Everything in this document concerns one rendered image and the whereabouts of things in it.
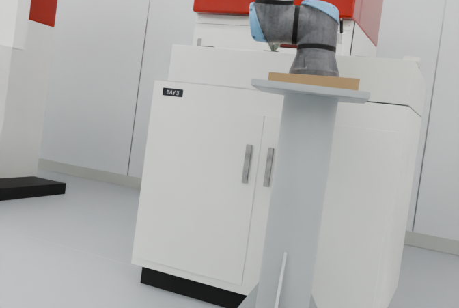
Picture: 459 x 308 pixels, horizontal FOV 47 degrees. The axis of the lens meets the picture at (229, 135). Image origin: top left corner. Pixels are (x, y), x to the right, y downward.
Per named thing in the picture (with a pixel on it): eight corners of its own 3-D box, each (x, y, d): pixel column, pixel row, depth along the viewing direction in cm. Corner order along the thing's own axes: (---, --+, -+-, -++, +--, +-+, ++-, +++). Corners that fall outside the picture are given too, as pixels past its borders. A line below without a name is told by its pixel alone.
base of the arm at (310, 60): (343, 79, 150) (347, 45, 150) (290, 74, 150) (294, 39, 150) (333, 85, 165) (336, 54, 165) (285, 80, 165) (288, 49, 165)
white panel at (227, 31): (188, 91, 275) (198, 14, 274) (343, 108, 242) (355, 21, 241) (185, 90, 272) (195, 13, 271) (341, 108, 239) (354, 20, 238)
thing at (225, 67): (179, 82, 213) (183, 48, 213) (310, 96, 191) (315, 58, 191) (167, 80, 205) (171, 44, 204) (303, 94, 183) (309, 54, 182)
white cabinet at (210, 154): (199, 255, 267) (220, 95, 264) (395, 304, 228) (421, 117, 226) (125, 284, 208) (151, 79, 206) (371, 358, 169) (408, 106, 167)
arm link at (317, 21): (338, 45, 151) (343, -2, 151) (291, 42, 153) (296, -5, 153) (335, 52, 163) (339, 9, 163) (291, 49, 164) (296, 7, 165)
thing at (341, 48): (335, 67, 212) (339, 34, 211) (344, 67, 210) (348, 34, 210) (331, 65, 206) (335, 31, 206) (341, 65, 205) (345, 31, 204)
